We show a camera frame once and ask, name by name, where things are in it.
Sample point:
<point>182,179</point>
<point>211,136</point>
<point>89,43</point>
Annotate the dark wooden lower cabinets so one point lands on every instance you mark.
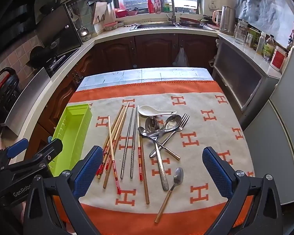
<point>152,49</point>

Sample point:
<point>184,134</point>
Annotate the hanging plastic bag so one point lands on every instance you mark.
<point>181,58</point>

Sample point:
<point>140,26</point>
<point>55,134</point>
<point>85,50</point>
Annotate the green plastic utensil tray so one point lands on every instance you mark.
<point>73,132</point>

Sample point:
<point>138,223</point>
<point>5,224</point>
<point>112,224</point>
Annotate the black red-trimmed pot lid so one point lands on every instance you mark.
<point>5,90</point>

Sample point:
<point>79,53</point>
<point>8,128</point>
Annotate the wooden cutting board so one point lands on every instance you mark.
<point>100,11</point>

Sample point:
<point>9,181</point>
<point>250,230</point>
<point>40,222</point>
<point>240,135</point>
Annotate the gas stove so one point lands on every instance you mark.
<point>56,62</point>

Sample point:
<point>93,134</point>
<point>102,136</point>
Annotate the black wok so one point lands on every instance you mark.
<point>39,55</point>

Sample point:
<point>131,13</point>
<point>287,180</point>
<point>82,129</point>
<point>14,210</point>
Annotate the steel teapot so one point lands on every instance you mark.
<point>83,31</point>

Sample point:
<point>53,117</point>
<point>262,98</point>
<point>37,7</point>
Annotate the green detergent bottle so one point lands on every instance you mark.
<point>166,7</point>

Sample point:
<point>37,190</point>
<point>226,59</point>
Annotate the red plate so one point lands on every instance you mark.
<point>190,20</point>

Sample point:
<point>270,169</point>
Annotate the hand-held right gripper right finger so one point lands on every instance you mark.
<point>216,170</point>

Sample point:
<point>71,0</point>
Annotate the black range hood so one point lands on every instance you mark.
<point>12,19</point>

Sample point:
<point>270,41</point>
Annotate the white plastic bottle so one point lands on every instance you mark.
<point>260,44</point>

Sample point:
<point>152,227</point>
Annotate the clear oil bottle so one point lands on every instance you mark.
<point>268,50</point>

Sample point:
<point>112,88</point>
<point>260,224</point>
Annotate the clear plastic wall sheet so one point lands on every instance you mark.
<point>264,7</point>

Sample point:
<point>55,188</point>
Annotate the white kitchen countertop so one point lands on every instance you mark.
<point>107,35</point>

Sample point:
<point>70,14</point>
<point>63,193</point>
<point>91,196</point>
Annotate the steel stove splash panel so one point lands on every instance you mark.
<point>61,31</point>

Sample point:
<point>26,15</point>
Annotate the red spray bottle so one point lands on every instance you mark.
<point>150,6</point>

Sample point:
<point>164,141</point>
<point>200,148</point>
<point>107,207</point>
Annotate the steel chopstick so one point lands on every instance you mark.
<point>126,146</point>
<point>134,146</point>

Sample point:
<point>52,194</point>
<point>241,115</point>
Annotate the steel kitchen faucet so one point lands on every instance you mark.
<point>173,9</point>

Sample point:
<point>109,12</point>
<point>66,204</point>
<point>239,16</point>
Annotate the glass pitcher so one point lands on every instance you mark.
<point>240,34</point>

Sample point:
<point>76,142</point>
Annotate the blue and white table cover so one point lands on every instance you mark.
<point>149,74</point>

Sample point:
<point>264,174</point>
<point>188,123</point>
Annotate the green label jar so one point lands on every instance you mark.
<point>252,38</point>

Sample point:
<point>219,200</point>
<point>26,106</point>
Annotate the steel side panel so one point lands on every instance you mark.
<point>27,102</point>

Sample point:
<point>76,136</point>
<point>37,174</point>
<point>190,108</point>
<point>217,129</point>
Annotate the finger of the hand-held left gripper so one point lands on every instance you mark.
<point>49,151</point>
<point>17,146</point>

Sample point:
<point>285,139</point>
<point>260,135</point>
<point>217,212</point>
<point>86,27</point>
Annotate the patterned bowl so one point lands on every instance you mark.
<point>110,26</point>

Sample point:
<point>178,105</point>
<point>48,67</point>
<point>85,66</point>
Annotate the steel fork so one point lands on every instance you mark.
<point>183,122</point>

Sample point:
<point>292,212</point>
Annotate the red canister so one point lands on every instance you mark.
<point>278,58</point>

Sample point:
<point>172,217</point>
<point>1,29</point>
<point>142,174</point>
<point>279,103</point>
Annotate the white ceramic spoon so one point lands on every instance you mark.
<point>145,110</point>

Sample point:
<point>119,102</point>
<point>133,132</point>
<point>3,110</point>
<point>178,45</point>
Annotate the red bowl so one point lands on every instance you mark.
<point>121,12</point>

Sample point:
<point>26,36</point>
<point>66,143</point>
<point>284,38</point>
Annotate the steel kitchen sink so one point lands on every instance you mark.
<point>152,26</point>

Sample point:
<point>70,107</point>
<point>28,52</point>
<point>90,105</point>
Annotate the small steel spoon gold tip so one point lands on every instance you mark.
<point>141,130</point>

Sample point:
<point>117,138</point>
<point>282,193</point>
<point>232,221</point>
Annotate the cream red-striped chopstick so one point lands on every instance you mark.
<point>139,156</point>
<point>113,149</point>

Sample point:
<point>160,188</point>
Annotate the orange and beige printed blanket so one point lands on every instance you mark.
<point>210,132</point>

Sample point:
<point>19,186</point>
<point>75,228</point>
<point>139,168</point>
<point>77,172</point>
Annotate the steel electric kettle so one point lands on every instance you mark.
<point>227,22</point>

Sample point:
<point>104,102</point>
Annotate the brown wooden chopstick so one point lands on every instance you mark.
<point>146,188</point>

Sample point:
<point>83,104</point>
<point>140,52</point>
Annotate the grey refrigerator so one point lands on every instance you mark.
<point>279,139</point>

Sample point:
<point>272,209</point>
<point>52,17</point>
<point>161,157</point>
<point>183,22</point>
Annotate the pink soap bottle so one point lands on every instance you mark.
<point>157,6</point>

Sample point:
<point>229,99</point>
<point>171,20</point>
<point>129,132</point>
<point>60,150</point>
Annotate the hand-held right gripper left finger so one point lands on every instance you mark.
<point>88,169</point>

